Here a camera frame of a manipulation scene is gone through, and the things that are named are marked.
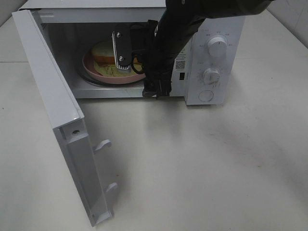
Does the white timer knob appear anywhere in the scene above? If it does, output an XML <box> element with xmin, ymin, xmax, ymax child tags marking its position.
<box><xmin>202</xmin><ymin>68</ymin><xmax>220</xmax><ymax>85</ymax></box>

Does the white bread sandwich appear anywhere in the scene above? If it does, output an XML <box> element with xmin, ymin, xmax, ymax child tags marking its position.
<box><xmin>91</xmin><ymin>40</ymin><xmax>140</xmax><ymax>64</ymax></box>

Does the white microwave oven body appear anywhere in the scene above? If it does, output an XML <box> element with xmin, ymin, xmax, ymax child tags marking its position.
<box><xmin>13</xmin><ymin>0</ymin><xmax>244</xmax><ymax>108</ymax></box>

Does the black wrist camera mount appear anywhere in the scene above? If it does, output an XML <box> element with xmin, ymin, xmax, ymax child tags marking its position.
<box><xmin>112</xmin><ymin>23</ymin><xmax>144</xmax><ymax>74</ymax></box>

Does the white warning label sticker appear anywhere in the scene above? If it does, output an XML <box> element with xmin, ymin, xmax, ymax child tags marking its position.
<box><xmin>174</xmin><ymin>48</ymin><xmax>187</xmax><ymax>71</ymax></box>

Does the round white door button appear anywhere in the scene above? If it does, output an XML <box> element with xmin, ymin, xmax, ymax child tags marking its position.
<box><xmin>198</xmin><ymin>90</ymin><xmax>214</xmax><ymax>102</ymax></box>

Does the upper white power knob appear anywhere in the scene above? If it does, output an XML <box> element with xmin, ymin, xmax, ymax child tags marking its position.
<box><xmin>207</xmin><ymin>36</ymin><xmax>228</xmax><ymax>57</ymax></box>

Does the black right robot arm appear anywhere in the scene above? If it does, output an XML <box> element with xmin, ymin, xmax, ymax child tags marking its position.
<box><xmin>142</xmin><ymin>0</ymin><xmax>271</xmax><ymax>97</ymax></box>

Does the pink round plate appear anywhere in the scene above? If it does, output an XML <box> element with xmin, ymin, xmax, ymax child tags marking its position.
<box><xmin>83</xmin><ymin>41</ymin><xmax>145</xmax><ymax>85</ymax></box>

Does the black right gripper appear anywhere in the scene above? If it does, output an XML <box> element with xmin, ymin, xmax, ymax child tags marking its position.
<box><xmin>142</xmin><ymin>20</ymin><xmax>178</xmax><ymax>99</ymax></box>

